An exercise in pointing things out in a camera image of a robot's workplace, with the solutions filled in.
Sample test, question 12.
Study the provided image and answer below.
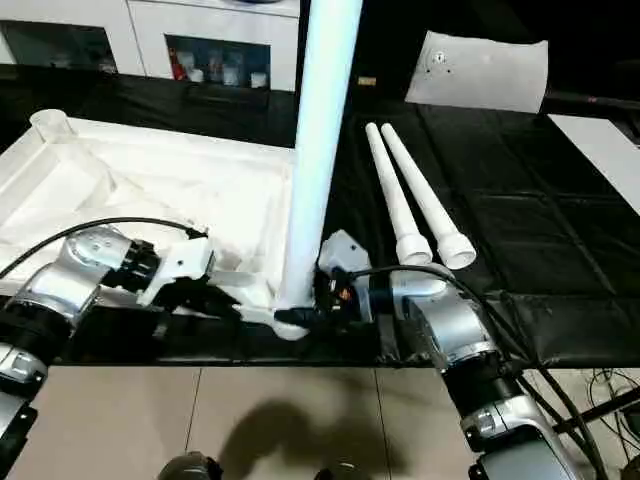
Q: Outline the white plastic table leg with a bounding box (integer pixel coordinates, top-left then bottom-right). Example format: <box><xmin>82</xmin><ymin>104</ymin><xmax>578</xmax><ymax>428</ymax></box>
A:
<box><xmin>274</xmin><ymin>0</ymin><xmax>365</xmax><ymax>342</ymax></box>
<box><xmin>379</xmin><ymin>122</ymin><xmax>480</xmax><ymax>272</ymax></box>
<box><xmin>364</xmin><ymin>122</ymin><xmax>435</xmax><ymax>268</ymax></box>

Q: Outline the black work mat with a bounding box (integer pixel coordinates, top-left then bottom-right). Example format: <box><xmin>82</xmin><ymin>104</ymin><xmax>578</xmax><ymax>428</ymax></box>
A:
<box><xmin>0</xmin><ymin>62</ymin><xmax>640</xmax><ymax>371</ymax></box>

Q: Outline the white flat panel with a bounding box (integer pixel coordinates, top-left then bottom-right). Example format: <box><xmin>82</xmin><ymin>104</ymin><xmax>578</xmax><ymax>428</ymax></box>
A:
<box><xmin>404</xmin><ymin>29</ymin><xmax>551</xmax><ymax>115</ymax></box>

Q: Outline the black cabinet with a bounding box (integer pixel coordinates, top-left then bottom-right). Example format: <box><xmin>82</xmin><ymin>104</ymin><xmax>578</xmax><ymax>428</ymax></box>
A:
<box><xmin>296</xmin><ymin>0</ymin><xmax>640</xmax><ymax>109</ymax></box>

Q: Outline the white glass-door cabinet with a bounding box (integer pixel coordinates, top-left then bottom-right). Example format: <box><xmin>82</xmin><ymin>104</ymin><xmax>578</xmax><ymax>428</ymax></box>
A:
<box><xmin>0</xmin><ymin>0</ymin><xmax>303</xmax><ymax>93</ymax></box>

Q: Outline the black folding stand leg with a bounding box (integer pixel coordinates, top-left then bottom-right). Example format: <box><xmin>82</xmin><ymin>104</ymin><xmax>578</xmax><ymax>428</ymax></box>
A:
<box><xmin>552</xmin><ymin>384</ymin><xmax>640</xmax><ymax>435</ymax></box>

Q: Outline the white sheet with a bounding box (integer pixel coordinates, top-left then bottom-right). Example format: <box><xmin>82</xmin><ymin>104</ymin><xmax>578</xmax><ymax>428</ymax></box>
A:
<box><xmin>547</xmin><ymin>112</ymin><xmax>640</xmax><ymax>217</ymax></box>

